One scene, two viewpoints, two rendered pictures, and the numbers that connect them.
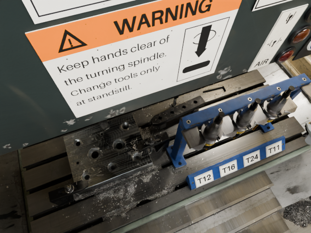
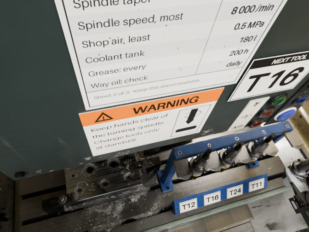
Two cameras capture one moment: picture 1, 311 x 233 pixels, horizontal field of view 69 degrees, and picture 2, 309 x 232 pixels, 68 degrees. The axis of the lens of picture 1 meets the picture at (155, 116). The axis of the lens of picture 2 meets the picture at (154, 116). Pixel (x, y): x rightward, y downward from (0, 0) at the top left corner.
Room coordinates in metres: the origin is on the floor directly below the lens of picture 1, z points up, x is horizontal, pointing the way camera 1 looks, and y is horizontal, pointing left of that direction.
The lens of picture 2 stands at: (0.00, 0.01, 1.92)
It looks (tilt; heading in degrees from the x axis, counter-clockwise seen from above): 58 degrees down; 359
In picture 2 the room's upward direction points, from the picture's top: 10 degrees clockwise
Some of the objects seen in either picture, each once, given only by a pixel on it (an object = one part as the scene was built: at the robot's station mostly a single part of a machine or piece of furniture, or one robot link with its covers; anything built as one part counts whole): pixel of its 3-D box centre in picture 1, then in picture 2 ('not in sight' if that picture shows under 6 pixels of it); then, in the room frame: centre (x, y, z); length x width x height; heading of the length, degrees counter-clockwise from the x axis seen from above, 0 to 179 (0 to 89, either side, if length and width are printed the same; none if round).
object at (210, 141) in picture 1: (210, 132); (198, 165); (0.28, -0.17, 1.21); 0.06 x 0.06 x 0.03
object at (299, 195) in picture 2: not in sight; (301, 192); (0.26, -0.52, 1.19); 0.09 x 0.05 x 0.02; 38
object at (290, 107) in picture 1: (286, 103); (269, 146); (0.40, -0.42, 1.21); 0.07 x 0.05 x 0.01; 24
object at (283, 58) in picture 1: (285, 55); (256, 123); (0.21, -0.16, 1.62); 0.02 x 0.01 x 0.02; 114
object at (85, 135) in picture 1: (107, 151); (102, 167); (0.30, 0.18, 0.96); 0.29 x 0.23 x 0.05; 114
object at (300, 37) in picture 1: (300, 35); (266, 113); (0.21, -0.16, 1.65); 0.02 x 0.01 x 0.02; 114
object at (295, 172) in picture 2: not in sight; (300, 168); (0.33, -0.52, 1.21); 0.06 x 0.06 x 0.03
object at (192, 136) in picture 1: (194, 139); (183, 169); (0.26, -0.12, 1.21); 0.07 x 0.05 x 0.01; 24
